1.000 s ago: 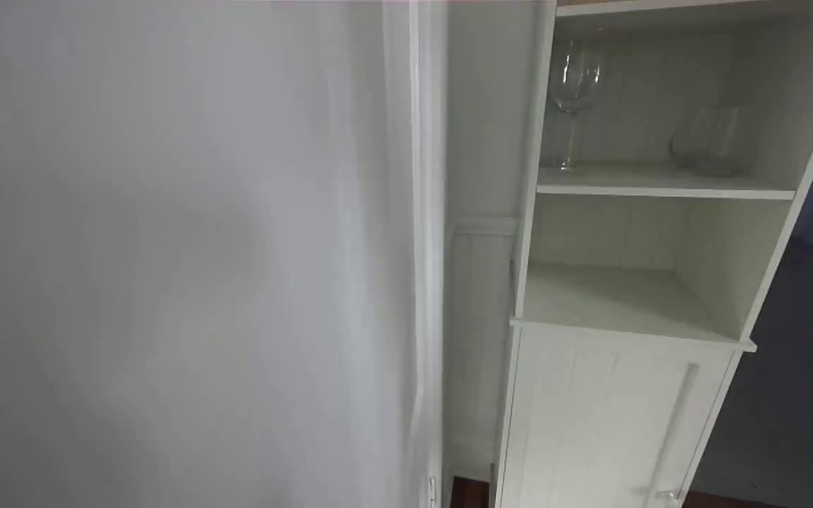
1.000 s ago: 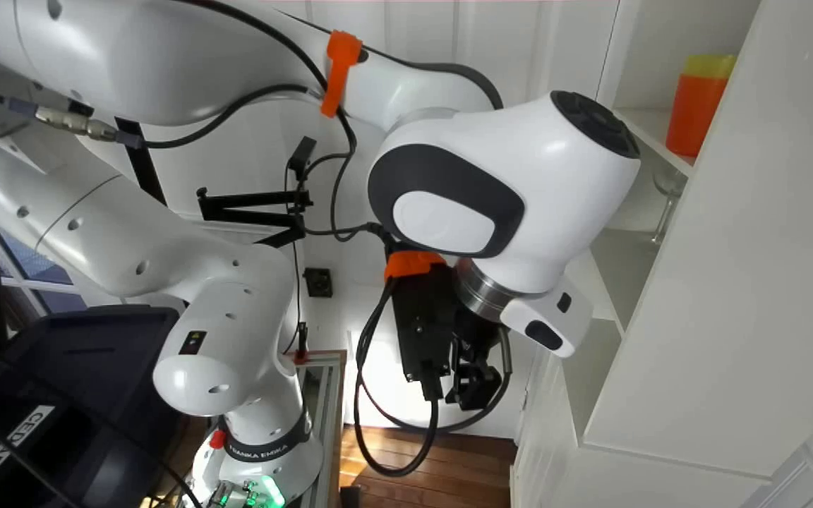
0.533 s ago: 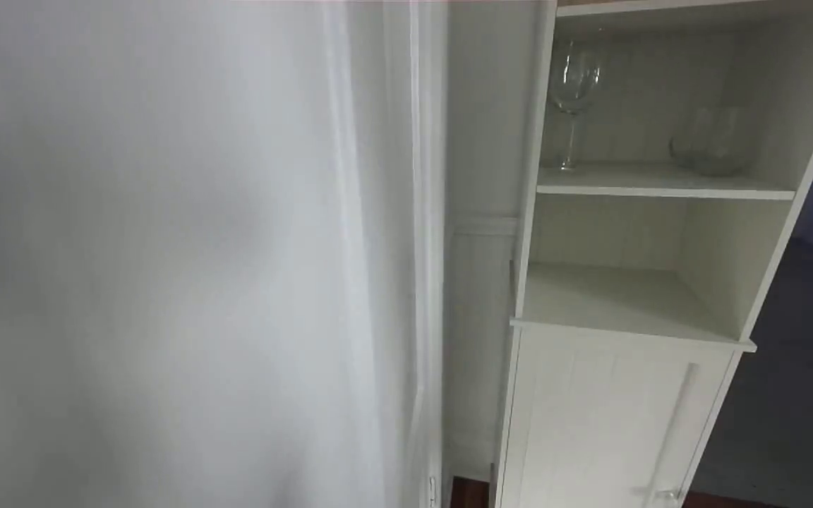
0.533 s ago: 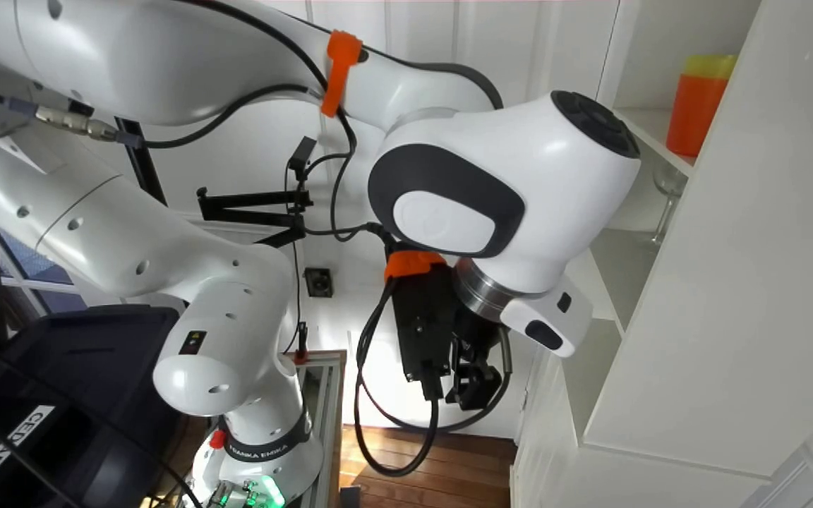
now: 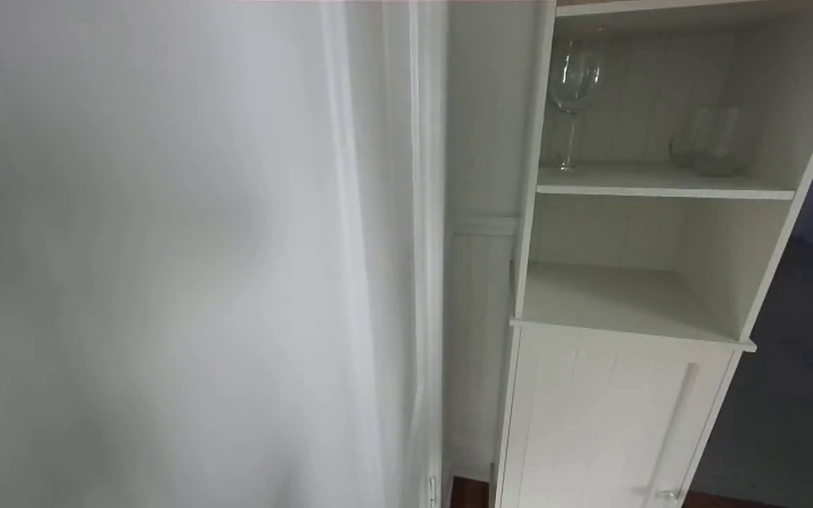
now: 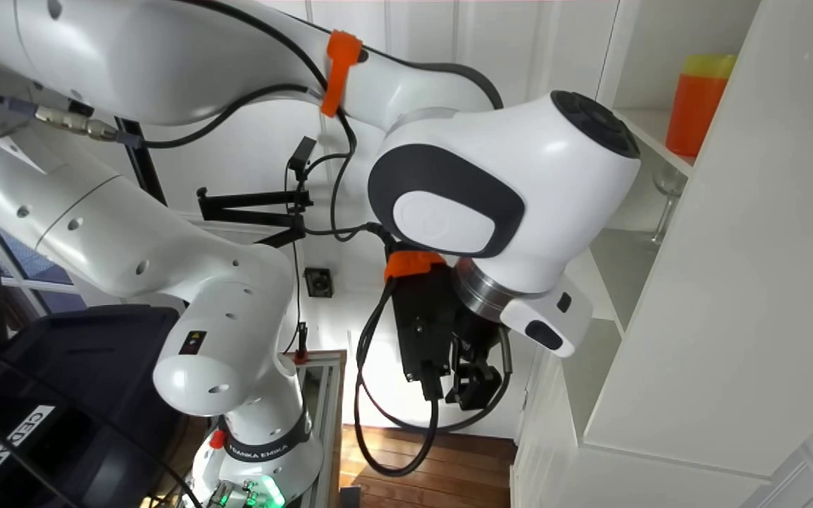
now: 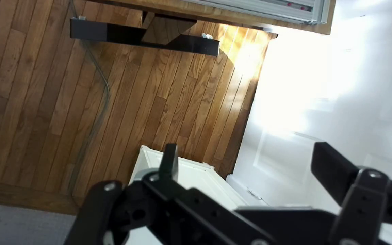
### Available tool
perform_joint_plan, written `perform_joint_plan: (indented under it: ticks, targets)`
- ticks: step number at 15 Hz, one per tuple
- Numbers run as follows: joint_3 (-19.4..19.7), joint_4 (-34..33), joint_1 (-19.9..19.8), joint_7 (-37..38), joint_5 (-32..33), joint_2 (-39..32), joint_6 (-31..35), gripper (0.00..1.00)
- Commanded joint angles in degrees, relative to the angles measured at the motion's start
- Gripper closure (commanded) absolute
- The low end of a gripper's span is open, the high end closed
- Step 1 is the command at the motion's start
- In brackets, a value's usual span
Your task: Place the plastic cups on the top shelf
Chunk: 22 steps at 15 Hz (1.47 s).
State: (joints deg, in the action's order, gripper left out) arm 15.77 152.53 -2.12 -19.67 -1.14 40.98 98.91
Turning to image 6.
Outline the dark wall outlet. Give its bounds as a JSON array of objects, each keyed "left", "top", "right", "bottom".
[{"left": 302, "top": 265, "right": 335, "bottom": 303}]

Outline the clear wine glass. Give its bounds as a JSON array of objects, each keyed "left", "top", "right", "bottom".
[{"left": 646, "top": 160, "right": 693, "bottom": 249}]

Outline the metal robot stand table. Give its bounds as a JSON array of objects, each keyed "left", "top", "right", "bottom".
[{"left": 292, "top": 348, "right": 351, "bottom": 508}]

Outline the white label sticker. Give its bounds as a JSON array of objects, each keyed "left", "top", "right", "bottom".
[{"left": 0, "top": 400, "right": 60, "bottom": 482}]

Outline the white shelf cabinet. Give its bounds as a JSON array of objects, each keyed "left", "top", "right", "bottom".
[{"left": 508, "top": 0, "right": 813, "bottom": 508}]

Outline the orange cable clip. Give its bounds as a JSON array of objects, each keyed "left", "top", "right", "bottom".
[{"left": 319, "top": 28, "right": 371, "bottom": 122}]

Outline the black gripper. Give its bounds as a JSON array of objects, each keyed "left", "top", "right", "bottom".
[{"left": 448, "top": 310, "right": 515, "bottom": 416}]

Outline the green item at base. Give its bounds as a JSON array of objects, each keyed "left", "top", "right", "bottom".
[{"left": 206, "top": 478, "right": 287, "bottom": 508}]

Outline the orange plastic cup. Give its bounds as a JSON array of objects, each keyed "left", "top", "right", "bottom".
[{"left": 663, "top": 72, "right": 731, "bottom": 160}]

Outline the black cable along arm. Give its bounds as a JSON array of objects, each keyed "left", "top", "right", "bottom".
[{"left": 141, "top": 0, "right": 508, "bottom": 153}]

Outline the orange camera mount bracket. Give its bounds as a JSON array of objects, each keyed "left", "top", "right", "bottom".
[{"left": 383, "top": 249, "right": 448, "bottom": 283}]

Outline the small black mounted camera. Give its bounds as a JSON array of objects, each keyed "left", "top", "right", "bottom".
[{"left": 286, "top": 135, "right": 321, "bottom": 184}]

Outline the black equipment case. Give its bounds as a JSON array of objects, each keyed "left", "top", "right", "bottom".
[{"left": 0, "top": 303, "right": 189, "bottom": 508}]

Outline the black looping gripper cable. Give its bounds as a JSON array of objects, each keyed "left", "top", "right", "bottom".
[{"left": 354, "top": 280, "right": 515, "bottom": 478}]

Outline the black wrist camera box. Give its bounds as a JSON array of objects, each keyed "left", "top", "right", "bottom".
[{"left": 389, "top": 269, "right": 464, "bottom": 405}]

